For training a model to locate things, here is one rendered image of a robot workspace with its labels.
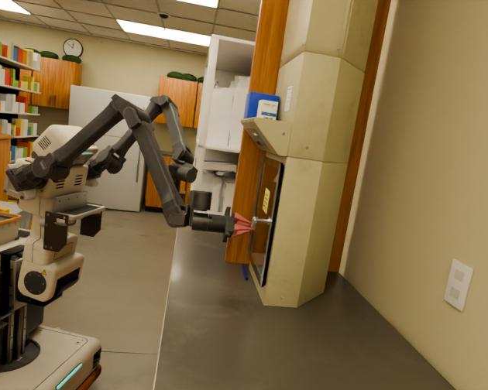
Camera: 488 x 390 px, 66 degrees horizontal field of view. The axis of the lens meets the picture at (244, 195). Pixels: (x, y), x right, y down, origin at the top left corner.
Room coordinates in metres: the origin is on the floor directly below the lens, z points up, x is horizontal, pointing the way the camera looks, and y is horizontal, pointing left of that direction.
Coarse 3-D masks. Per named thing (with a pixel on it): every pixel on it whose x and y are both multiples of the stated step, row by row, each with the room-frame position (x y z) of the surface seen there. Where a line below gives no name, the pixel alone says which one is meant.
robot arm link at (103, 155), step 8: (152, 104) 1.84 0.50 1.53; (152, 112) 1.83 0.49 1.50; (160, 112) 1.86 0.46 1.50; (152, 120) 1.84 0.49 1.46; (128, 136) 1.78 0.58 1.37; (120, 144) 1.77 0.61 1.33; (128, 144) 1.78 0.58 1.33; (104, 152) 1.74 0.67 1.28; (112, 152) 1.75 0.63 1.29; (120, 152) 1.77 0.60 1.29; (96, 160) 1.73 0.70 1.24; (104, 160) 1.71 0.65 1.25; (120, 168) 1.78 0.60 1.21
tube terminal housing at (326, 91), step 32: (288, 64) 1.29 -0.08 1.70; (320, 64) 1.12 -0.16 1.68; (320, 96) 1.13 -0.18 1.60; (352, 96) 1.24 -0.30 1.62; (320, 128) 1.13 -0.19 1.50; (352, 128) 1.28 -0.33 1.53; (288, 160) 1.12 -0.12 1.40; (320, 160) 1.13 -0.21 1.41; (288, 192) 1.12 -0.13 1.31; (320, 192) 1.15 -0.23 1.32; (288, 224) 1.12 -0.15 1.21; (320, 224) 1.18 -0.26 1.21; (288, 256) 1.12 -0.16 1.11; (320, 256) 1.22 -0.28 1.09; (256, 288) 1.24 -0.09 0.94; (288, 288) 1.13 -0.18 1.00; (320, 288) 1.26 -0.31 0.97
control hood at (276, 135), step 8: (240, 120) 1.40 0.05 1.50; (248, 120) 1.21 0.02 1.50; (256, 120) 1.10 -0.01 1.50; (264, 120) 1.10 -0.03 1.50; (272, 120) 1.11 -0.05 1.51; (256, 128) 1.15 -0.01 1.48; (264, 128) 1.10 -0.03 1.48; (272, 128) 1.11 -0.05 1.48; (280, 128) 1.11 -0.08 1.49; (288, 128) 1.11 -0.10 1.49; (264, 136) 1.12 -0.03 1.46; (272, 136) 1.11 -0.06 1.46; (280, 136) 1.11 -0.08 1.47; (288, 136) 1.11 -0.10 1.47; (256, 144) 1.42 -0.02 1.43; (272, 144) 1.11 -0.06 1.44; (280, 144) 1.11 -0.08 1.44; (288, 144) 1.12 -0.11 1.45; (272, 152) 1.20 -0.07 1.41; (280, 152) 1.11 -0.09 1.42
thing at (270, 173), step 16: (272, 160) 1.25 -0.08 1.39; (272, 176) 1.21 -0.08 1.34; (272, 192) 1.18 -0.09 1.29; (256, 208) 1.39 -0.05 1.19; (272, 208) 1.14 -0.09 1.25; (256, 224) 1.35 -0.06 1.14; (272, 224) 1.12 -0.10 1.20; (256, 240) 1.30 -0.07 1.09; (256, 256) 1.26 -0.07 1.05; (256, 272) 1.22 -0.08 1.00
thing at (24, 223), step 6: (0, 204) 2.83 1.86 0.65; (6, 204) 2.85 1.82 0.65; (12, 204) 2.88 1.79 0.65; (12, 210) 2.71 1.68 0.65; (18, 210) 2.72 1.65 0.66; (24, 210) 2.78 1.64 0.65; (24, 216) 2.83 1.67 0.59; (30, 216) 2.95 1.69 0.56; (24, 222) 2.85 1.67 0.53; (24, 228) 2.86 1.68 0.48
